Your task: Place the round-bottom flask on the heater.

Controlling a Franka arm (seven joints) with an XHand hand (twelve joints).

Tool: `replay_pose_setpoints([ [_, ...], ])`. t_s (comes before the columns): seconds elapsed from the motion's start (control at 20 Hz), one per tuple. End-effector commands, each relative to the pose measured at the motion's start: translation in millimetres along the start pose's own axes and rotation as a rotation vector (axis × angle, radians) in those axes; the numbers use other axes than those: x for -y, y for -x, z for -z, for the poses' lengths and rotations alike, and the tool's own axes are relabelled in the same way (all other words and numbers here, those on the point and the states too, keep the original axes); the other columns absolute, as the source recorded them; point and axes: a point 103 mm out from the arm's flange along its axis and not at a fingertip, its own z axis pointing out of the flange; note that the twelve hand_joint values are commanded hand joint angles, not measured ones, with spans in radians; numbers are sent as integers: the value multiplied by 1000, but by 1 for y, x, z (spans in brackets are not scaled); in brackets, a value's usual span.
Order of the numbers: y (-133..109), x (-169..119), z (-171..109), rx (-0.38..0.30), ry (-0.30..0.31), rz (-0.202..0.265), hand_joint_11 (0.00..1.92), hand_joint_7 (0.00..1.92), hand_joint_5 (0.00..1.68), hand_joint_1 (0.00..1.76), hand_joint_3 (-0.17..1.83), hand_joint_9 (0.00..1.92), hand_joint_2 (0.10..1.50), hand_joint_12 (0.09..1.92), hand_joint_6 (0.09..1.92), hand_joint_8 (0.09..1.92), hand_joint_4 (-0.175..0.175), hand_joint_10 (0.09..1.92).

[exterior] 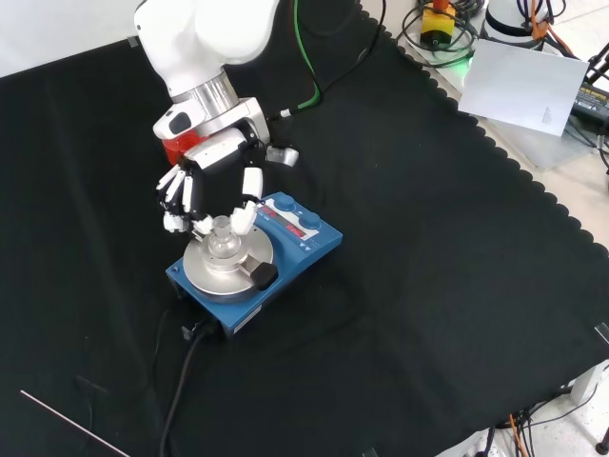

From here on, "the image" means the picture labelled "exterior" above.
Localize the thin glass rod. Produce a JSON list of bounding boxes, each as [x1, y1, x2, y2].
[[20, 389, 130, 457]]

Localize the black coiled cable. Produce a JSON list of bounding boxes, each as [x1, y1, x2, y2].
[[402, 0, 480, 68]]

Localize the orange cable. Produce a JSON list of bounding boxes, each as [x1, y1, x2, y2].
[[513, 0, 577, 61]]

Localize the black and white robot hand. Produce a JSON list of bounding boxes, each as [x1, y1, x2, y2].
[[155, 124, 267, 237]]

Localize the pale board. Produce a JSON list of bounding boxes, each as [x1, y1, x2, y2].
[[457, 38, 590, 138]]

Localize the green cable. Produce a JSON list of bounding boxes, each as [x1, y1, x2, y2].
[[292, 0, 324, 115]]

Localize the clear round-bottom flask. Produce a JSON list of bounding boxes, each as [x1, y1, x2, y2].
[[205, 214, 240, 256]]

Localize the black bench cloth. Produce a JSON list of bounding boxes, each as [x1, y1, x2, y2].
[[0, 0, 609, 457]]

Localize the black floor cables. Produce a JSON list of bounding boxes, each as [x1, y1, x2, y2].
[[494, 380, 601, 457]]

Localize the black heater power cable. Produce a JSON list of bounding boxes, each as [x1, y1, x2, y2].
[[159, 318, 215, 457]]

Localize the white table leg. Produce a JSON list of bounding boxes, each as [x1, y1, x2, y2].
[[570, 364, 609, 406]]

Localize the black power adapter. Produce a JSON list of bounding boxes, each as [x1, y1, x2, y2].
[[569, 80, 609, 126]]

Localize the yellow stop button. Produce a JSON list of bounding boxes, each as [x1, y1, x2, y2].
[[421, 0, 457, 51]]

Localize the heater with blue base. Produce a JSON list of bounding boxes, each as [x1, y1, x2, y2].
[[165, 190, 344, 340]]

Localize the black tripod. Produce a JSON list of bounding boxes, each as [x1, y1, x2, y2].
[[587, 42, 609, 85]]

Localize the orange plastic flask stand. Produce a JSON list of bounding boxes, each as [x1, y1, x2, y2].
[[163, 130, 210, 167]]

